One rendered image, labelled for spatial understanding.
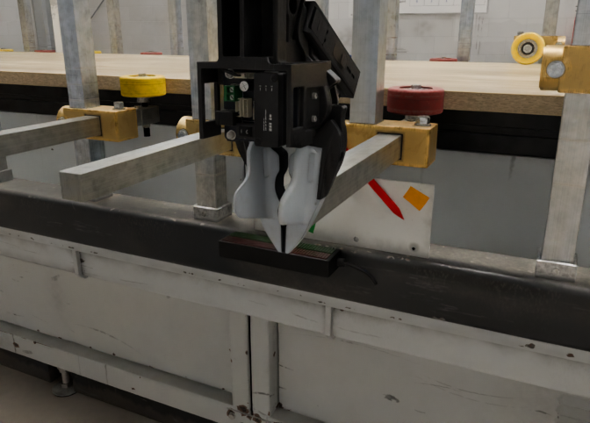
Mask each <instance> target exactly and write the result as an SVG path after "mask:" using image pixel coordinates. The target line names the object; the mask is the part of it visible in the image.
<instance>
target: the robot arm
mask: <svg viewBox="0 0 590 423"><path fill-rule="evenodd" d="M217 22H218V56H219V58H218V60H217V61H197V71H198V119H199V138H200V139H206V138H210V137H213V136H217V135H221V126H222V125H224V126H225V138H226V139H227V141H234V142H235V143H236V146H237V149H238V151H239V153H240V156H241V158H242V159H243V161H244V162H245V164H246V166H247V174H246V177H245V179H244V181H243V182H242V183H241V185H240V187H239V188H238V189H237V191H236V192H235V193H234V212H235V214H236V215H237V216H238V217H239V218H241V219H260V220H261V222H262V224H263V228H264V230H265V232H266V233H267V235H268V237H269V238H270V240H271V242H272V243H273V245H274V246H275V248H276V249H277V251H278V252H281V253H282V252H283V253H286V254H289V253H290V252H291V251H292V250H293V249H294V248H295V247H296V246H297V245H298V244H299V243H300V242H301V241H302V240H303V239H304V237H305V236H306V234H307V233H308V231H309V229H310V228H311V226H312V224H313V222H314V221H315V219H316V217H317V215H318V213H319V211H320V208H321V206H322V205H323V203H324V200H325V198H326V196H327V194H328V193H329V191H330V189H331V187H332V185H333V183H334V181H335V178H336V176H337V174H338V172H339V170H340V167H341V165H342V162H343V160H344V156H345V153H346V148H347V128H346V123H345V116H346V111H347V109H348V107H347V105H342V104H339V98H340V97H346V98H354V95H355V92H356V86H357V83H358V79H359V76H360V73H361V72H360V71H359V69H358V67H357V66H356V64H355V63H354V61H353V60H352V58H351V57H350V55H349V53H348V51H347V50H346V48H345V47H344V45H343V44H342V42H341V41H340V39H339V38H338V36H337V34H336V33H335V31H334V29H333V27H332V26H331V25H330V24H329V22H328V21H327V18H326V17H325V15H324V14H323V12H322V10H321V9H320V7H319V5H318V4H317V3H316V2H315V1H306V0H217ZM209 82H214V110H215V119H214V120H209V121H205V83H209ZM220 85H223V88H224V109H223V110H222V111H221V110H220ZM285 145H286V147H296V150H295V153H293V154H291V155H290V157H289V174H290V176H291V181H290V183H289V185H288V187H287V189H285V188H284V175H285V173H286V171H287V169H288V153H287V151H286V150H285V149H284V148H283V146H285Z"/></svg>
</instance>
